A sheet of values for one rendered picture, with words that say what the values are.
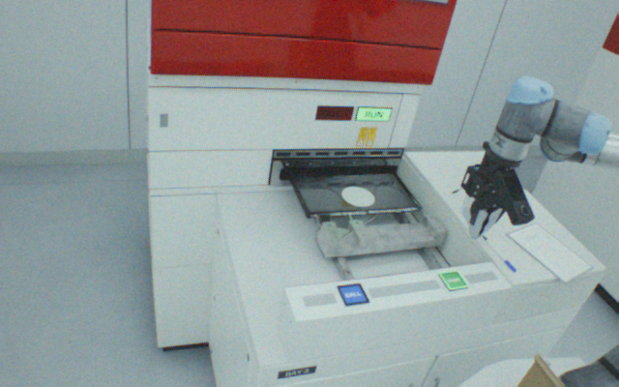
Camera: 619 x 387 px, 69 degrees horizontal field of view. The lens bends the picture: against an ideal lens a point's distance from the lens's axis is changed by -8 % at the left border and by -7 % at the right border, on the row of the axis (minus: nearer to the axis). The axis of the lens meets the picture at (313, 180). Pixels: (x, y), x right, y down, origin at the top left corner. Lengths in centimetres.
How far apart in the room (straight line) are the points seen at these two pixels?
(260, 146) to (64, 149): 191
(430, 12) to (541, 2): 243
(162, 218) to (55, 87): 159
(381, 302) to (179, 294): 92
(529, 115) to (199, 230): 107
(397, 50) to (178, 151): 68
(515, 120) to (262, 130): 75
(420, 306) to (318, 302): 23
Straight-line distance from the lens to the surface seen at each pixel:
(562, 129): 94
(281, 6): 122
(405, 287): 111
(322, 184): 147
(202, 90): 132
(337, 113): 144
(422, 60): 143
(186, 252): 164
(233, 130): 139
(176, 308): 183
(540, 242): 144
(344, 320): 102
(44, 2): 282
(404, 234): 139
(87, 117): 303
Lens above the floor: 170
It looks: 33 degrees down
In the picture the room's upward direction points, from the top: 11 degrees clockwise
